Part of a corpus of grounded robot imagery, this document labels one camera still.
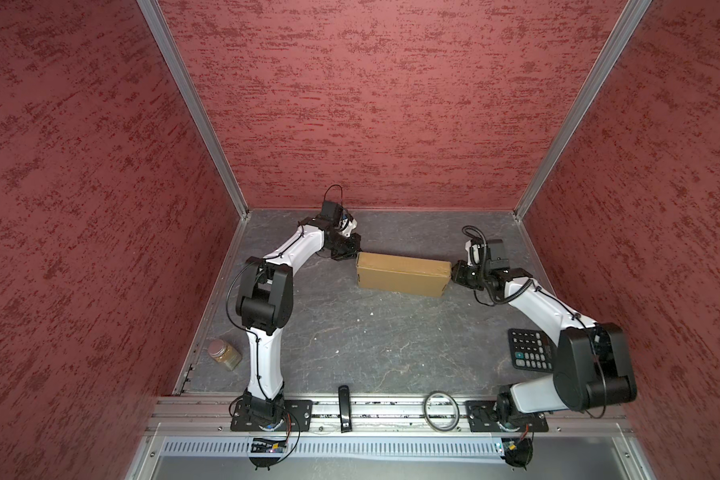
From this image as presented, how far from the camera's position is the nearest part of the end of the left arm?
0.81 meters

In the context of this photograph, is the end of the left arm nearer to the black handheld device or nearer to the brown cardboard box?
the brown cardboard box

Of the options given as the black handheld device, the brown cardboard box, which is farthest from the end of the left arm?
the black handheld device
